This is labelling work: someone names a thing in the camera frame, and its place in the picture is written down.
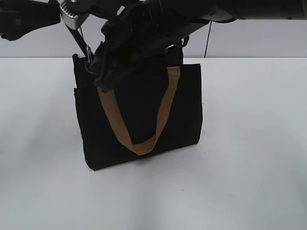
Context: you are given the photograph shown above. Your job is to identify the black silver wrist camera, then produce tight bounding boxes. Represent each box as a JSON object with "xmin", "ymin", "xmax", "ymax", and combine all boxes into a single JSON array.
[{"xmin": 59, "ymin": 0, "xmax": 89, "ymax": 30}]

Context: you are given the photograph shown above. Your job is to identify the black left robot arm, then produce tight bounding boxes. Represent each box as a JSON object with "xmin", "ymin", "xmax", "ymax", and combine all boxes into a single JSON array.
[{"xmin": 0, "ymin": 0, "xmax": 61, "ymax": 41}]

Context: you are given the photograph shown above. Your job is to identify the black tote bag tan handles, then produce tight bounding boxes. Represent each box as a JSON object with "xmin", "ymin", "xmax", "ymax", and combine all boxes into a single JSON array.
[{"xmin": 72, "ymin": 46, "xmax": 203, "ymax": 171}]

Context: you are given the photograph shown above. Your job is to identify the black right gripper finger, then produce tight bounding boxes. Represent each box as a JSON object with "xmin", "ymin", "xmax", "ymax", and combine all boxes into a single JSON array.
[{"xmin": 92, "ymin": 42, "xmax": 149, "ymax": 92}]

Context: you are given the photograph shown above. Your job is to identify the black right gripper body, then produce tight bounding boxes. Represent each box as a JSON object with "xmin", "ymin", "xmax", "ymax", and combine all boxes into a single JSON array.
[{"xmin": 100, "ymin": 0, "xmax": 212, "ymax": 63}]

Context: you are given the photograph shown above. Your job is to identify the silver zipper pull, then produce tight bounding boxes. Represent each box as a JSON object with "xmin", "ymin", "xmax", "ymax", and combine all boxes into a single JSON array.
[{"xmin": 85, "ymin": 45, "xmax": 94, "ymax": 74}]

